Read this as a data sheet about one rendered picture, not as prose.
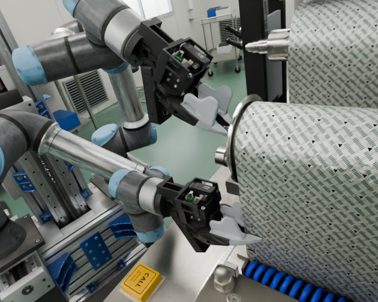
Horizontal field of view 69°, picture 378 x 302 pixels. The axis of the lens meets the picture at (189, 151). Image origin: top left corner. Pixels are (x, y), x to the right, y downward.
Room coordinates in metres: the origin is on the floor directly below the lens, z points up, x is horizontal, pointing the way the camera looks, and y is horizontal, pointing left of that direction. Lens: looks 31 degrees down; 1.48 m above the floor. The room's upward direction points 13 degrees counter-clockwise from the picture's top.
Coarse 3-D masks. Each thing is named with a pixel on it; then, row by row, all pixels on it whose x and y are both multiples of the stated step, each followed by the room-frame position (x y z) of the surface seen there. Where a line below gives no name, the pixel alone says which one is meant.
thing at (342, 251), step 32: (256, 192) 0.32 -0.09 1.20; (256, 224) 0.32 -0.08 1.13; (288, 224) 0.28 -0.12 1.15; (320, 224) 0.25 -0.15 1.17; (352, 224) 0.23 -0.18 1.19; (256, 256) 0.32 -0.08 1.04; (288, 256) 0.28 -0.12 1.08; (320, 256) 0.25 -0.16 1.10; (352, 256) 0.23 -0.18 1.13; (352, 288) 0.22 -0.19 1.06
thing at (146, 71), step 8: (144, 64) 0.48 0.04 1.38; (144, 72) 0.47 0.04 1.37; (152, 72) 0.47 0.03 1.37; (144, 80) 0.48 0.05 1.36; (144, 88) 0.48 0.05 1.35; (152, 88) 0.47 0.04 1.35; (152, 96) 0.47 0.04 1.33; (152, 104) 0.47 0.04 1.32; (160, 104) 0.48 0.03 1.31; (152, 112) 0.47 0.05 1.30; (160, 112) 0.47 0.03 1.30; (168, 112) 0.48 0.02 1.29; (152, 120) 0.48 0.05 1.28; (160, 120) 0.47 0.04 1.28
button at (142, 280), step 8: (144, 264) 0.46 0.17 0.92; (136, 272) 0.44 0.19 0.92; (144, 272) 0.44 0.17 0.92; (152, 272) 0.43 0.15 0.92; (128, 280) 0.42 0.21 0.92; (136, 280) 0.42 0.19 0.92; (144, 280) 0.41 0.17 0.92; (152, 280) 0.41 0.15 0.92; (160, 280) 0.42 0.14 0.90; (128, 288) 0.40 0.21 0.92; (136, 288) 0.40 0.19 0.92; (144, 288) 0.39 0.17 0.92; (152, 288) 0.40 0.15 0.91; (136, 296) 0.38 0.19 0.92; (144, 296) 0.38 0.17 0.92
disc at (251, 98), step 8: (248, 96) 0.39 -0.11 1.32; (256, 96) 0.41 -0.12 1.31; (240, 104) 0.37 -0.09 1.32; (248, 104) 0.39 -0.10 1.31; (240, 112) 0.37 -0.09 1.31; (232, 120) 0.35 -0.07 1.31; (232, 128) 0.35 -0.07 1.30; (232, 136) 0.34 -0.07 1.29; (232, 144) 0.34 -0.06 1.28; (232, 152) 0.34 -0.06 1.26; (232, 160) 0.34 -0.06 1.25; (232, 168) 0.33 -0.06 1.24; (232, 176) 0.33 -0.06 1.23
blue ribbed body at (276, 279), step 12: (252, 264) 0.31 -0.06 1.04; (264, 276) 0.28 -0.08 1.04; (276, 276) 0.28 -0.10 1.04; (288, 276) 0.27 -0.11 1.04; (276, 288) 0.27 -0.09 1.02; (288, 288) 0.26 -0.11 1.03; (300, 288) 0.25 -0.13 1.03; (312, 288) 0.25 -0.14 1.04; (300, 300) 0.24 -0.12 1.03; (312, 300) 0.23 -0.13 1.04; (324, 300) 0.22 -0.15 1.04; (336, 300) 0.23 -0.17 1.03
